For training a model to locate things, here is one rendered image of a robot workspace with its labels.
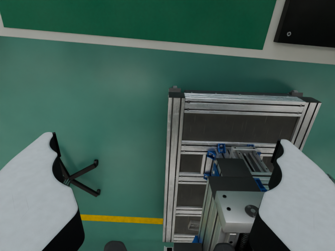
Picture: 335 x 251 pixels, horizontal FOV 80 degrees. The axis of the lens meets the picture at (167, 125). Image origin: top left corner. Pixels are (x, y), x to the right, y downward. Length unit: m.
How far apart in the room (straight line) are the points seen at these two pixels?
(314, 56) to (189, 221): 1.44
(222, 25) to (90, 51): 0.96
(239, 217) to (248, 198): 0.06
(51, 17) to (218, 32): 0.38
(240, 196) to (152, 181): 1.25
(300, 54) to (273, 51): 0.07
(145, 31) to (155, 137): 1.05
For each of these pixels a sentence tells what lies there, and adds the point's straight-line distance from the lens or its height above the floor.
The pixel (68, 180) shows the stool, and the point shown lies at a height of 0.09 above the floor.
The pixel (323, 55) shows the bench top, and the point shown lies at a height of 0.75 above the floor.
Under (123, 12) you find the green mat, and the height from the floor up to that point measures 0.75.
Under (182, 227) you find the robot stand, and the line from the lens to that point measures 1.82.
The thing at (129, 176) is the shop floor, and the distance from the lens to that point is 1.72.
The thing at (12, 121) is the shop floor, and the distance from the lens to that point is 1.77.
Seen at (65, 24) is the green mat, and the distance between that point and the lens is 0.57.
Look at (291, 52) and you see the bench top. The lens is 0.61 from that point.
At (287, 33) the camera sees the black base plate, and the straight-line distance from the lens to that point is 0.57.
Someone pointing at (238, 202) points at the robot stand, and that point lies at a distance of 0.52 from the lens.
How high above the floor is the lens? 1.27
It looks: 63 degrees down
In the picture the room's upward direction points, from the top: 179 degrees clockwise
